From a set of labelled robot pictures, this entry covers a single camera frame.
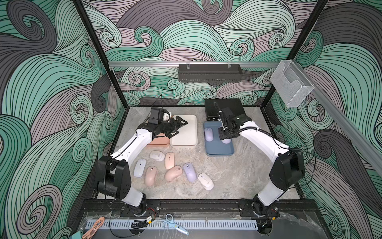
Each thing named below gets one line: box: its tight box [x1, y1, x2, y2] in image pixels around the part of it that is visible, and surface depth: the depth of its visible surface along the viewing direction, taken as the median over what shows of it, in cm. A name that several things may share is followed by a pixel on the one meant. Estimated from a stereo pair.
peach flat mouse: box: [165, 152, 175, 170], surface depth 91 cm
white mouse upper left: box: [149, 150, 166, 162], surface depth 92 cm
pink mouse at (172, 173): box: [164, 165, 183, 182], surface depth 85 cm
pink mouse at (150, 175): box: [144, 165, 158, 187], surface depth 84 cm
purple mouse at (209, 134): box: [203, 127, 214, 142], surface depth 103 cm
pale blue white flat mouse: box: [133, 158, 147, 178], surface depth 87 cm
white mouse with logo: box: [197, 172, 214, 191], surface depth 82 cm
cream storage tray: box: [170, 114, 198, 148], surface depth 102 cm
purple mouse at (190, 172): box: [183, 162, 197, 182], surface depth 85 cm
